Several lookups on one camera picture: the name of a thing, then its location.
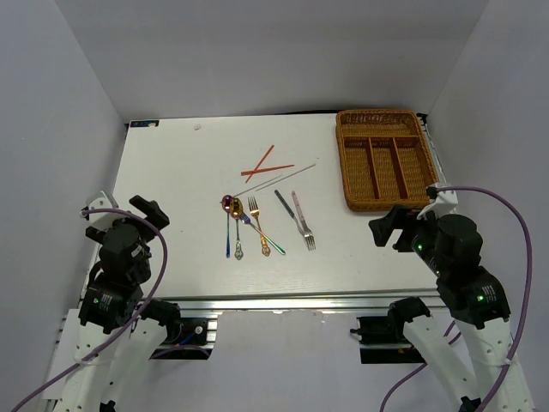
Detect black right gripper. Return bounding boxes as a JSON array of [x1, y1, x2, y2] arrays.
[[367, 203, 448, 276]]

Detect purple iridescent spoon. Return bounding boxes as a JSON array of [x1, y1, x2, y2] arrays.
[[221, 195, 232, 258]]

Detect gold ornate rainbow spoon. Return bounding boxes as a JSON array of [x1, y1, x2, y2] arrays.
[[230, 197, 244, 261]]

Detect silver chopstick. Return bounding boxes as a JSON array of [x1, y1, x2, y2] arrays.
[[233, 163, 317, 197], [255, 175, 283, 191]]

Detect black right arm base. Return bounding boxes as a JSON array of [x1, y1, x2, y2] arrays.
[[350, 316, 424, 365]]

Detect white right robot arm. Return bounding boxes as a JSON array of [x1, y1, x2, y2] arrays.
[[369, 205, 534, 411]]

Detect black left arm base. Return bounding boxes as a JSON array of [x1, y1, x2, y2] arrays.
[[141, 300, 211, 361]]

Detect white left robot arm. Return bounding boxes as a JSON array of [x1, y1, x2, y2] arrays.
[[54, 191, 183, 411]]

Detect woven wicker cutlery tray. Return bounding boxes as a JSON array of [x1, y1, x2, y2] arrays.
[[335, 109, 438, 212]]

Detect blue table label sticker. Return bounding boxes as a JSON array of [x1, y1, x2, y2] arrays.
[[129, 119, 160, 128]]

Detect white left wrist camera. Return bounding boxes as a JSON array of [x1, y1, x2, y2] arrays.
[[80, 191, 118, 232]]

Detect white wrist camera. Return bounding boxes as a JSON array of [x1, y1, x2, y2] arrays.
[[417, 182, 458, 220], [80, 191, 118, 232]]

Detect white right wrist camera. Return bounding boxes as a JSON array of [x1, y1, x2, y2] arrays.
[[417, 182, 458, 220]]

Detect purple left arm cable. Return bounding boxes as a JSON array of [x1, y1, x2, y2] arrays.
[[8, 208, 169, 412]]

